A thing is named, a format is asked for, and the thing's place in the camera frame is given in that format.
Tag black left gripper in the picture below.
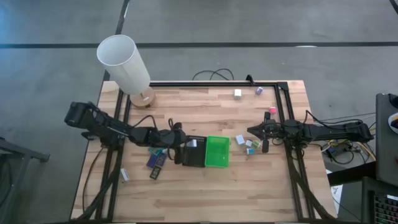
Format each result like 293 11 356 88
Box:
167 130 197 165

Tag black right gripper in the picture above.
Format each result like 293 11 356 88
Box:
247 111 282 154

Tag purple-blue small digital clock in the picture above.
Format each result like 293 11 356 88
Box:
146 154 159 169

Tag white small digital clock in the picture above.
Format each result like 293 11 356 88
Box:
119 167 131 183

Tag black plastic slotted basket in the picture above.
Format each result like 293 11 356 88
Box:
182 135 208 168

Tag green plastic slotted basket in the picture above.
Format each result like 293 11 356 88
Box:
204 135 231 169

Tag black power strip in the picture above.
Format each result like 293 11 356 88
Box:
325 144 348 158

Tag white paper sheet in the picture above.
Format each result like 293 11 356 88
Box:
325 169 343 207

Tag white cylinder table lamp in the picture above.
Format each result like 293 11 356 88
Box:
96 34 157 109

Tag black desk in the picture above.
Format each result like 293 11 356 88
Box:
326 161 377 187

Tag dark grey desk panel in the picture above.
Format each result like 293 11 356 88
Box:
375 92 398 187

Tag black laptop with lit keyboard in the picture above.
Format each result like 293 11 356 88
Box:
360 176 398 224

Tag black side table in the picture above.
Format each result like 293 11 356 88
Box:
0 136 50 224

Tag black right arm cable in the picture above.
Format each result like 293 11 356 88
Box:
304 110 330 125

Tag black aluminium table frame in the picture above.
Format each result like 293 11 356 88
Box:
74 80 338 223

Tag black floor cable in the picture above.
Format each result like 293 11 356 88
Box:
192 68 235 82

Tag brown cable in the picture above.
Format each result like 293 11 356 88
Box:
81 146 106 214

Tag yellow floor cable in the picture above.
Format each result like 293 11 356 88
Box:
328 138 377 161

